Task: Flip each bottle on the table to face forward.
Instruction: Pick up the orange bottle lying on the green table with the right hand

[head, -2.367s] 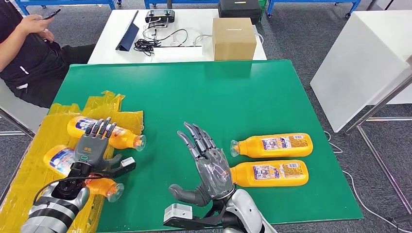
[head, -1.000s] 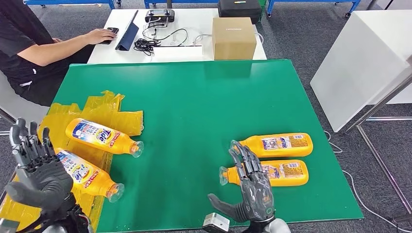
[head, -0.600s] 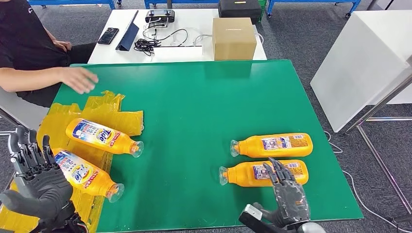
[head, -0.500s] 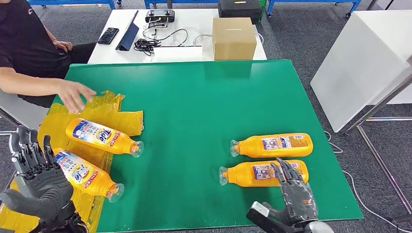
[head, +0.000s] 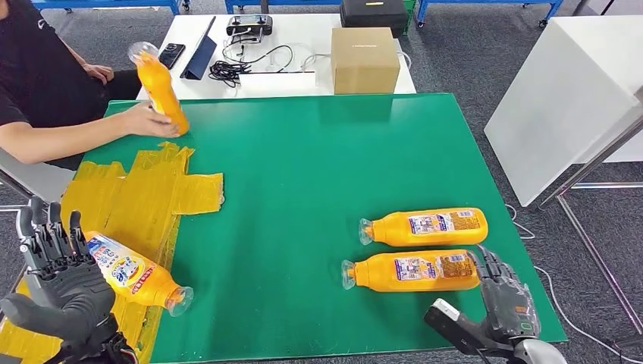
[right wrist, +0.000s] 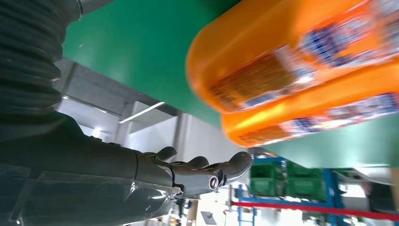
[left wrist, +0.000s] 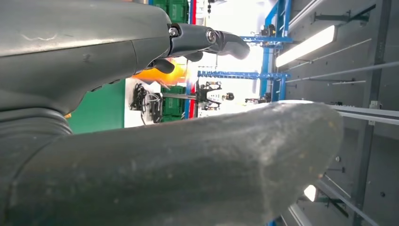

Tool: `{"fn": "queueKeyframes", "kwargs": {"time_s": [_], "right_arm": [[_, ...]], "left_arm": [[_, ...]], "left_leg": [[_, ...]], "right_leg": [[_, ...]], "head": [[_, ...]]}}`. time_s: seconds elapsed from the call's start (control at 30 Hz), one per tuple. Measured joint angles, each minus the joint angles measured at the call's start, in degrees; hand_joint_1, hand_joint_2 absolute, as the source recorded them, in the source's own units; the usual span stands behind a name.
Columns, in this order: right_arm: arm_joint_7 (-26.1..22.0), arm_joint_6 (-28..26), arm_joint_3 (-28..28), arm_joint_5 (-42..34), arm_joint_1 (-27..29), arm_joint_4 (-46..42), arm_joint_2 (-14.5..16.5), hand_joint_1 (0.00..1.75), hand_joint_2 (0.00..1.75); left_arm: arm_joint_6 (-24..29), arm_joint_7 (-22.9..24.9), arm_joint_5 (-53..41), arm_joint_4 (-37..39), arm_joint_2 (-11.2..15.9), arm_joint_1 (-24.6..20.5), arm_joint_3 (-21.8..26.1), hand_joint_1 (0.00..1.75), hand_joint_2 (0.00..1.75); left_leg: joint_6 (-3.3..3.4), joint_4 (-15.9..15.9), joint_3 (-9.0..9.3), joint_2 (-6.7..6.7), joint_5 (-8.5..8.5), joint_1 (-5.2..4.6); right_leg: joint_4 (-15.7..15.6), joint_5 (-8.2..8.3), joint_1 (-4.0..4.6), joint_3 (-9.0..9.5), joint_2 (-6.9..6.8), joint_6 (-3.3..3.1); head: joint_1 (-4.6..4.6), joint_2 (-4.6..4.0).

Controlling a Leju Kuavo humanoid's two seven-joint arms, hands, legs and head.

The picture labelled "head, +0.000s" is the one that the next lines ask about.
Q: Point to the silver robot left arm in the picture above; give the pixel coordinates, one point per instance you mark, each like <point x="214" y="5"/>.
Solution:
<point x="105" y="351"/>

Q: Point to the blue metal rack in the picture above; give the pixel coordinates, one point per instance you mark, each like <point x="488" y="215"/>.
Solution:
<point x="477" y="2"/>
<point x="301" y="2"/>
<point x="125" y="3"/>

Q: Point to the black remote controller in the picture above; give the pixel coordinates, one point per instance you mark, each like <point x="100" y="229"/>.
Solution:
<point x="249" y="24"/>

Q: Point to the brown cardboard box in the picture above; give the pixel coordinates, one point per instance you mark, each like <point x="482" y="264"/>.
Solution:
<point x="364" y="64"/>

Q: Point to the orange plastic bottle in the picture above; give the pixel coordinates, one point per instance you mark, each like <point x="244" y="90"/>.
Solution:
<point x="402" y="285"/>
<point x="160" y="90"/>
<point x="145" y="286"/>
<point x="432" y="239"/>

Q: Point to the yellow tape sheet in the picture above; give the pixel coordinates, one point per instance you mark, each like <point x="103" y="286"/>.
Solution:
<point x="140" y="201"/>

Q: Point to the black smartphone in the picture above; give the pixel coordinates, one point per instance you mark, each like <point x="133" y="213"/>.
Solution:
<point x="172" y="55"/>

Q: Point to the silver metal frame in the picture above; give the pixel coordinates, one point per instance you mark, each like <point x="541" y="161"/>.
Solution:
<point x="598" y="259"/>

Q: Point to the black hard case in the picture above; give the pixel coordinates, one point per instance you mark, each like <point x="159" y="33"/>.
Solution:
<point x="373" y="16"/>

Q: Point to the person's right hand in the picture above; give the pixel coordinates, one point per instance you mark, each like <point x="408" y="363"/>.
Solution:
<point x="148" y="123"/>

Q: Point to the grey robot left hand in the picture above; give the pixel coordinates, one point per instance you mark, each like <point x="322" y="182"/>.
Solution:
<point x="65" y="296"/>

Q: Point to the person's left hand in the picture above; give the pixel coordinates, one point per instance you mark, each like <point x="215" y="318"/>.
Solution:
<point x="99" y="73"/>

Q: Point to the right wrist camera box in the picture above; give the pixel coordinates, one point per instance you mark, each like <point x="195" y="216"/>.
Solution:
<point x="452" y="321"/>

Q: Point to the person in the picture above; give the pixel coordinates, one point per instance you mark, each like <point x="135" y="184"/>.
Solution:
<point x="40" y="75"/>

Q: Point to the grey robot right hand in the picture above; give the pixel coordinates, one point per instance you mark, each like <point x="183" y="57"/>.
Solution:
<point x="507" y="306"/>

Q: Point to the person's right forearm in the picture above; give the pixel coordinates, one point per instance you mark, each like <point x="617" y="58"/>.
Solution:
<point x="60" y="140"/>

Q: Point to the dark blue tablet case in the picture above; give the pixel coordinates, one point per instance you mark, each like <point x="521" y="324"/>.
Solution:
<point x="200" y="60"/>

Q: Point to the grey chair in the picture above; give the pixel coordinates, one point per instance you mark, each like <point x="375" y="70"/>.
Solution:
<point x="35" y="178"/>

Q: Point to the white side table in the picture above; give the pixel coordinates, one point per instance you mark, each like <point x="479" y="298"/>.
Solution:
<point x="562" y="100"/>

